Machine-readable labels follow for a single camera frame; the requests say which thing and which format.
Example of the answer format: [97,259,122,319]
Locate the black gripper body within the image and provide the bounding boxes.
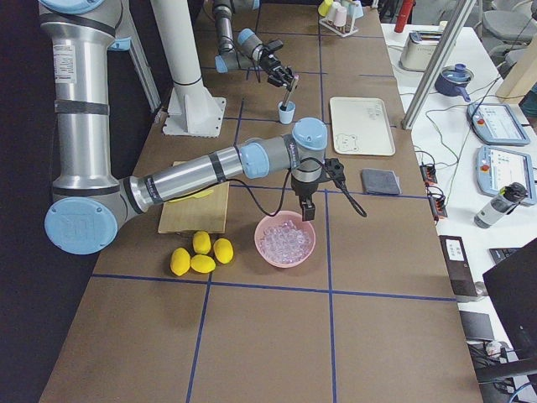
[258,39,284,84]
[291,157,345,199]

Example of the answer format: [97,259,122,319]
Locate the steel muddler black tip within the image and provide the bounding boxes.
[280,74,300,111]

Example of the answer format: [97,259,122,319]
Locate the light blue cup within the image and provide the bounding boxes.
[278,101,295,124]

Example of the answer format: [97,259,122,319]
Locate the pile of clear ice cubes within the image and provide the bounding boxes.
[258,220,312,264]

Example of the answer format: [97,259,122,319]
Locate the yellow cup on rack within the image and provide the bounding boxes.
[317,0,333,18]

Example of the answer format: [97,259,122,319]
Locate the pink cup on rack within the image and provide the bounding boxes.
[326,3,347,28]

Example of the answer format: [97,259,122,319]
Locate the grey folded cloth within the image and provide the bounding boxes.
[361,169,402,196]

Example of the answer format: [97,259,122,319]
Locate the pink bowl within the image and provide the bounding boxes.
[254,211,316,269]

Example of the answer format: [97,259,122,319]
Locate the white bear tray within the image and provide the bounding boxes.
[330,97,395,156]

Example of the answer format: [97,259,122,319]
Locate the yellow lemon right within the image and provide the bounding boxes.
[213,238,234,264]

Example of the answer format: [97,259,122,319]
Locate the yellow lemon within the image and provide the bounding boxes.
[169,248,190,276]
[213,238,234,264]
[192,231,211,255]
[190,254,216,274]

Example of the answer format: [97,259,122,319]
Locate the yellow plastic knife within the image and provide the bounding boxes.
[169,189,214,203]

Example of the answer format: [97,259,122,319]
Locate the wooden cutting board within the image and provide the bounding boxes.
[158,182,229,233]

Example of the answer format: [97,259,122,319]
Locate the yellow lemon top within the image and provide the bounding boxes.
[192,231,211,255]

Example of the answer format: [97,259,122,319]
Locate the yellow lemon bottom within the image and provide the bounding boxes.
[190,254,216,274]

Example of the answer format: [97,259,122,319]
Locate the yellow lemon left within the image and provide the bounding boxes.
[169,248,190,276]

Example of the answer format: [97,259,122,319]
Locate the blue pot with lid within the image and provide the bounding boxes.
[435,63,474,102]

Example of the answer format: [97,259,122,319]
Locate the teach pendant near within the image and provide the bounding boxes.
[476,145,536,206]

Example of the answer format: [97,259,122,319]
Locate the teach pendant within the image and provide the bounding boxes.
[467,102,530,146]
[476,145,536,206]

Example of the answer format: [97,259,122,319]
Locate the teach pendant far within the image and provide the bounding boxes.
[467,102,530,146]

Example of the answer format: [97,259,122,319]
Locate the black box with label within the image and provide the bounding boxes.
[439,235,477,302]

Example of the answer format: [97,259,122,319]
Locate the clear water bottle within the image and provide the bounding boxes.
[473,182,528,228]

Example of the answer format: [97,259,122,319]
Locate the black laptop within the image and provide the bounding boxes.
[483,240,536,359]

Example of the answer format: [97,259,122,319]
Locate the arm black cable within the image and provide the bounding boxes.
[217,33,274,83]

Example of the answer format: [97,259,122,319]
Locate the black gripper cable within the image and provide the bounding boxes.
[229,159,368,219]

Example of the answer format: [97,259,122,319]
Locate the white wire cup rack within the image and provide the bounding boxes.
[317,14,360,36]

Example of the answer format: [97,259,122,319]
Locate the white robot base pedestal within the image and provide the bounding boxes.
[151,0,227,138]

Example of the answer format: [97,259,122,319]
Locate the aluminium frame post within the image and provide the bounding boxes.
[401,0,475,130]

